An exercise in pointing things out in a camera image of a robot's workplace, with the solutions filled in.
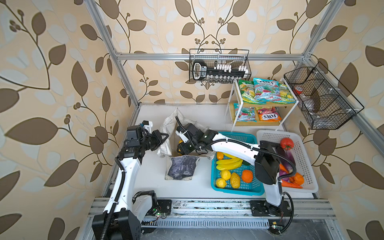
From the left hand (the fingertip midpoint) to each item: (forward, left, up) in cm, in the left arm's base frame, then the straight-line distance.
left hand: (169, 134), depth 76 cm
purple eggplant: (-9, -65, -15) cm, 67 cm away
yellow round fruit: (-18, -28, -18) cm, 38 cm away
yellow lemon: (-14, -31, -18) cm, 38 cm away
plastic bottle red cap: (+10, -68, +13) cm, 70 cm away
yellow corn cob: (-16, -35, -18) cm, 43 cm away
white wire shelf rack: (+18, -35, +10) cm, 40 cm away
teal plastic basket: (-19, -45, -21) cm, 53 cm away
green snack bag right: (+16, -59, +13) cm, 63 cm away
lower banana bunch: (-7, -32, -19) cm, 38 cm away
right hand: (-3, -6, -10) cm, 12 cm away
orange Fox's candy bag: (+18, -58, -4) cm, 61 cm away
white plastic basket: (-6, -74, -15) cm, 75 cm away
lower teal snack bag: (+18, -44, -3) cm, 47 cm away
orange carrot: (-18, -61, -16) cm, 65 cm away
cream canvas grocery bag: (-14, -5, -8) cm, 17 cm away
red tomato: (+5, -69, -14) cm, 70 cm away
